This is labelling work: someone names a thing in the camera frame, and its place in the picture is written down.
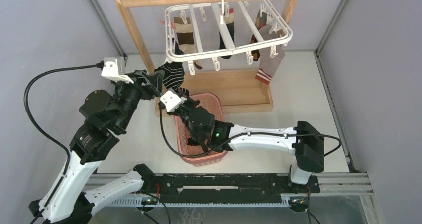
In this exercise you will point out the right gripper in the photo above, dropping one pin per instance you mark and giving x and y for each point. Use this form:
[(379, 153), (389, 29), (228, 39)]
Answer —
[(189, 101)]

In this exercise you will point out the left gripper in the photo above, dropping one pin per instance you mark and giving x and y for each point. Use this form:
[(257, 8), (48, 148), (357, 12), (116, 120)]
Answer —
[(155, 82)]

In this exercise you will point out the black white striped sock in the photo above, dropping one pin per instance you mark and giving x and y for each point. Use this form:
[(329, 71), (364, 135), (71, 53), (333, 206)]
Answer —
[(192, 142)]

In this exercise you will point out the white plastic clip hanger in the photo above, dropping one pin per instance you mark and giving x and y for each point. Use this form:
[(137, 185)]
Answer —
[(186, 8)]

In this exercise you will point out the plain black sock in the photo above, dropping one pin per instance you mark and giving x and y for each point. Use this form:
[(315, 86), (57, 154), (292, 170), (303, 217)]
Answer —
[(204, 147)]

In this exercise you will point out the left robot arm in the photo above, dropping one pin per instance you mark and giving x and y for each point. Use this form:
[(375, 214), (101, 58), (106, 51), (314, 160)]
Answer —
[(106, 117)]

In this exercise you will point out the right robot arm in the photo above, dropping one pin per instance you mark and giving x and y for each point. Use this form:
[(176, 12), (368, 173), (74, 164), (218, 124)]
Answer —
[(302, 141)]

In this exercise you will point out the navy dark sock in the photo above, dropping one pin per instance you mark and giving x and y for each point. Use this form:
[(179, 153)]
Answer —
[(177, 49)]

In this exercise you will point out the wooden hanging rack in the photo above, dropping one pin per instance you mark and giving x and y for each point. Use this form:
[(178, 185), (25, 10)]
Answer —
[(237, 91)]

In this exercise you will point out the brown beige striped sock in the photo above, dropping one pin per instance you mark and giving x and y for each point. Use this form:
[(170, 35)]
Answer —
[(184, 34)]

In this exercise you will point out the black red cuff sock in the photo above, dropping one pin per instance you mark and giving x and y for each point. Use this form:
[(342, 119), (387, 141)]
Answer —
[(227, 41)]

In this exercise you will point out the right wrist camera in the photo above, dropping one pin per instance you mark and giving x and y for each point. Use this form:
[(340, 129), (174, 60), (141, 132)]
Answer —
[(171, 100)]

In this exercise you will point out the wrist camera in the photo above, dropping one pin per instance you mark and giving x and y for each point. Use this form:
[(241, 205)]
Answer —
[(171, 100), (114, 70)]

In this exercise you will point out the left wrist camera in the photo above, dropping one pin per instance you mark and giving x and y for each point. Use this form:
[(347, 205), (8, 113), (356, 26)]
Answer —
[(114, 70)]

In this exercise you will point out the black mounting rail base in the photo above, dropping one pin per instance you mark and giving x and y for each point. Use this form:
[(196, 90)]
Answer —
[(227, 189)]

